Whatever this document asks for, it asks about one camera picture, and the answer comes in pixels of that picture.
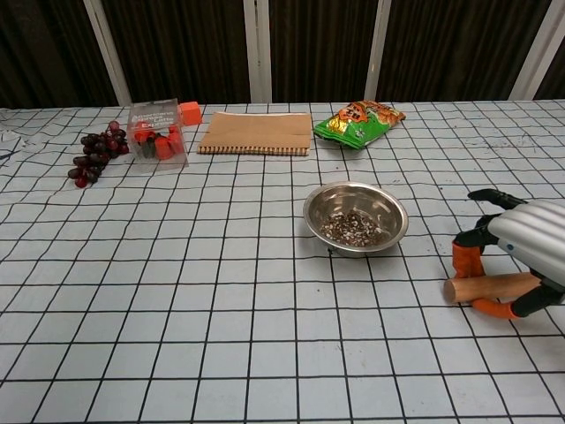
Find green snack bag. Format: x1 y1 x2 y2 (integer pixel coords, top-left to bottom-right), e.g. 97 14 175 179
313 99 406 150

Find dark ribbed curtain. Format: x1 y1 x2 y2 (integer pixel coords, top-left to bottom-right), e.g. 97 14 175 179
0 0 565 110

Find stainless steel bowl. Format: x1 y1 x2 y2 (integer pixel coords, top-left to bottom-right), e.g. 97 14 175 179
302 181 410 259

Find clear plastic box red print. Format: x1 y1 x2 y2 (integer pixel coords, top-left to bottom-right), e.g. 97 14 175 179
126 97 190 170

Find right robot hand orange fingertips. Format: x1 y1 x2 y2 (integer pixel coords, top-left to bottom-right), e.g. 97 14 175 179
450 188 565 320

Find white black checkered tablecloth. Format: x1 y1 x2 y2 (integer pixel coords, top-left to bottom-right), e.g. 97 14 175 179
0 100 565 424

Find orange cube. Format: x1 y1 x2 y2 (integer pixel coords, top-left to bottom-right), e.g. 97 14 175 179
178 101 203 129

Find dark red grape bunch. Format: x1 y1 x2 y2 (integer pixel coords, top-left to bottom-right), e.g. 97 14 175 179
67 120 131 189

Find wooden rolling pin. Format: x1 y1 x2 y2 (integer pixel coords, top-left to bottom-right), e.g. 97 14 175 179
443 272 542 306

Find white metal frame post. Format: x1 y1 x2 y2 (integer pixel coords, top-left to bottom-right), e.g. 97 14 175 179
82 0 132 107
363 0 393 102
506 0 565 101
243 0 273 104

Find crushed seeds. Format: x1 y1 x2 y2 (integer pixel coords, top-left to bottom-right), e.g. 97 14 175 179
320 210 383 244

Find brown spiral notebook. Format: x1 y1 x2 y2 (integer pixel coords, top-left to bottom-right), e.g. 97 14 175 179
196 110 313 157

